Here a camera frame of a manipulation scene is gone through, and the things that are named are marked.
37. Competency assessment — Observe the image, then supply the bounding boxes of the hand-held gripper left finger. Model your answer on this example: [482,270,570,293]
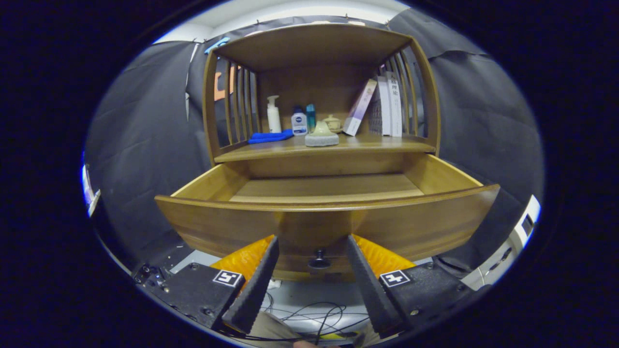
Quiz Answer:
[138,235,280,335]

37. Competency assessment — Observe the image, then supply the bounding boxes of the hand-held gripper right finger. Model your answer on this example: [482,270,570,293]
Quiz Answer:
[346,234,484,339]

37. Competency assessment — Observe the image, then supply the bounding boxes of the wooden drawer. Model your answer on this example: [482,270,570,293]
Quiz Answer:
[155,154,501,282]

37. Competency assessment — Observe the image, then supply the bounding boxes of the pale green scrubbing brush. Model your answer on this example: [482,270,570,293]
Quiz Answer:
[305,120,339,147]

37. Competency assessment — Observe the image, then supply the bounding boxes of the dark drawer knob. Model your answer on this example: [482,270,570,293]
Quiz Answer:
[308,249,332,270]

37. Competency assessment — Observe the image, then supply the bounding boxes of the wooden countertop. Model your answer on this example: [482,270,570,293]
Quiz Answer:
[214,133,437,163]

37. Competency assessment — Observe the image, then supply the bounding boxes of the wooden cabinet with slatted sides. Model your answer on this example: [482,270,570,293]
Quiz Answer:
[202,23,442,179]

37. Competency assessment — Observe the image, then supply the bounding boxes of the person's khaki trouser leg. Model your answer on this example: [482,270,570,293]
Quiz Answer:
[249,311,300,341]

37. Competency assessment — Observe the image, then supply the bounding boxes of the blue cloth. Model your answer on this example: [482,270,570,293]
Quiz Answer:
[248,129,294,145]

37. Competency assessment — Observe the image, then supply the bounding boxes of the white appliance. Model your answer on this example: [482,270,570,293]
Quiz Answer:
[459,194,541,290]

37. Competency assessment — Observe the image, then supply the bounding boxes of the white pump bottle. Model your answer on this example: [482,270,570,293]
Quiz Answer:
[266,95,282,133]

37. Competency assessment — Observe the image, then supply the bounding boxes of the white lotion bottle blue cap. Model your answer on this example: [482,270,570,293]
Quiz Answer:
[291,106,309,136]

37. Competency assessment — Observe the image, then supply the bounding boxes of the purple and white box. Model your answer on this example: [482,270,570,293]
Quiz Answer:
[342,79,378,137]

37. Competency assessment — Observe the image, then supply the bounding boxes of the plain white book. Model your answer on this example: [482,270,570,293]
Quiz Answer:
[377,76,392,136]

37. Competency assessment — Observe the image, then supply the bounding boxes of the black backdrop cloth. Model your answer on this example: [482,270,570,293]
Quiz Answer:
[87,10,545,276]

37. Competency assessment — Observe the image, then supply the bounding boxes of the white book with dark lettering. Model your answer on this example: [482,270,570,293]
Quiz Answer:
[385,71,403,137]

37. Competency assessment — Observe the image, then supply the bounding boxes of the bright monitor screen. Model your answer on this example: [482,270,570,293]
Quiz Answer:
[82,164,101,217]

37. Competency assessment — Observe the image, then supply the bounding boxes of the black cable tangle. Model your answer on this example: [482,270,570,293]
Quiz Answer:
[261,290,373,344]

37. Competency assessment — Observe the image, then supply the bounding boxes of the black metal bracket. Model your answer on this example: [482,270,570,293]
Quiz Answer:
[132,242,194,290]

